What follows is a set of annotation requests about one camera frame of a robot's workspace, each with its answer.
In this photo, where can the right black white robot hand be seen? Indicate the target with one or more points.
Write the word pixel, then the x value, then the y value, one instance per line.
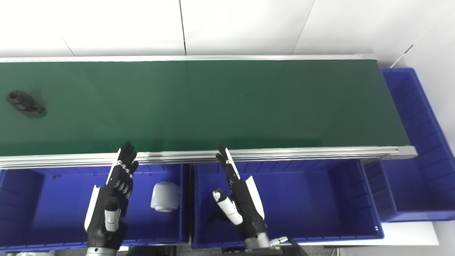
pixel 245 202

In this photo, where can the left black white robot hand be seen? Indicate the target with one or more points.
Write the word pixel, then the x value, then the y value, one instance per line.
pixel 106 199

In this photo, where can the black flanged metal part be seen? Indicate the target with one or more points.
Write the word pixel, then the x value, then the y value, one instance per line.
pixel 25 103

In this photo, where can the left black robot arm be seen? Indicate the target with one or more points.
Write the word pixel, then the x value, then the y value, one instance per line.
pixel 101 251

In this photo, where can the blue plastic bin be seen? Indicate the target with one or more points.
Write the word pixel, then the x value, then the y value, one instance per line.
pixel 419 177
pixel 312 199
pixel 64 202

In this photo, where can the white cylindrical part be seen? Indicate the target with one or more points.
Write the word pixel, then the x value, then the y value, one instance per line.
pixel 164 195

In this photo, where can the green conveyor belt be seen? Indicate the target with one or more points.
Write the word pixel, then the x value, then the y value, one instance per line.
pixel 213 106
pixel 284 153

